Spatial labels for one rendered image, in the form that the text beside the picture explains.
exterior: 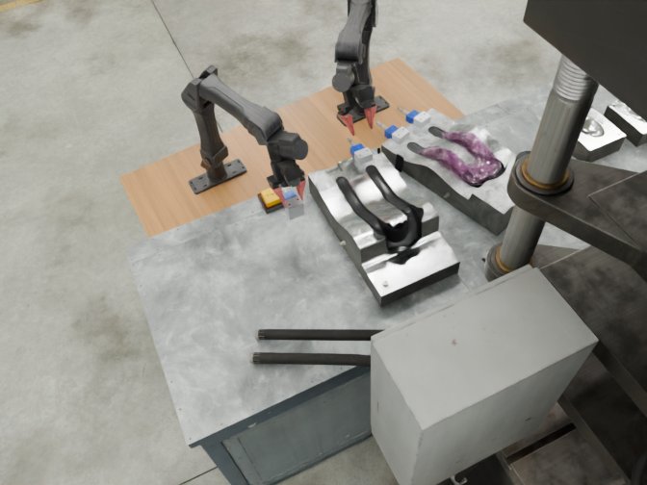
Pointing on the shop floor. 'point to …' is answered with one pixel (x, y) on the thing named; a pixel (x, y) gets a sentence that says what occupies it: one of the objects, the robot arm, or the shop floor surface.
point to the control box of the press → (473, 375)
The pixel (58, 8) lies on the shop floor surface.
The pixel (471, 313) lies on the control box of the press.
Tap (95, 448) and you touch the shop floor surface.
